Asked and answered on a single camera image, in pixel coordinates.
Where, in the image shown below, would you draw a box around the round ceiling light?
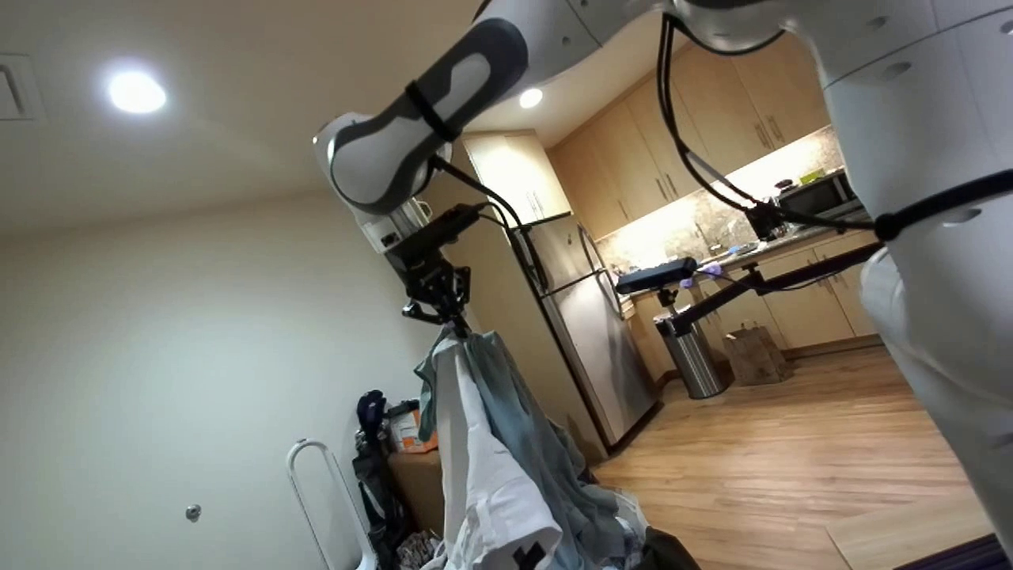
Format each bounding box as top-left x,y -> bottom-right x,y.
104,62 -> 170,116

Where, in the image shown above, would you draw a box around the brown cardboard box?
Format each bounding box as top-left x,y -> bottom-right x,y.
390,453 -> 443,532

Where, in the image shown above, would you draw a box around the white metal rack frame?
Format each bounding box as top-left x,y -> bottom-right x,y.
284,437 -> 379,570

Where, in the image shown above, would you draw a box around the silver microwave oven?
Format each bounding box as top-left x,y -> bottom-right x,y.
777,170 -> 856,218

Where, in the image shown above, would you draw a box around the light wood kitchen cabinets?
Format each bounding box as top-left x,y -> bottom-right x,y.
463,40 -> 872,453

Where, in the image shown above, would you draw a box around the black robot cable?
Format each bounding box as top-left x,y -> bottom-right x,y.
424,10 -> 1013,296

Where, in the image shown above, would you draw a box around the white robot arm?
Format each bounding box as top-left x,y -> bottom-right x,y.
314,0 -> 1013,555

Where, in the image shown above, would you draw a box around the stainless steel refrigerator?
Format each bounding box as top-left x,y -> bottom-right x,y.
517,216 -> 658,453

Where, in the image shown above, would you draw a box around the orange cardboard box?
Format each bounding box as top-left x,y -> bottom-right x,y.
390,411 -> 427,453

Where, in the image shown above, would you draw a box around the steel trash can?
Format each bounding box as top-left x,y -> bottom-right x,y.
656,314 -> 724,399

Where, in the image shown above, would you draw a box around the brown paper bag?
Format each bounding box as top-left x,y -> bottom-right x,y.
724,327 -> 788,385

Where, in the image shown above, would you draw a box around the black camera on mount arm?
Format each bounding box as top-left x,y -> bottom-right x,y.
613,239 -> 883,327

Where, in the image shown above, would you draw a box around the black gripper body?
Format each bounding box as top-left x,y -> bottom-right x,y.
385,201 -> 482,314

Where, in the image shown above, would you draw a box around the teal and white clothing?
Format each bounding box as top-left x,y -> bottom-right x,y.
417,333 -> 644,570

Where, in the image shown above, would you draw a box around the small ceiling light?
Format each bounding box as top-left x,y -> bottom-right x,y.
517,88 -> 544,112

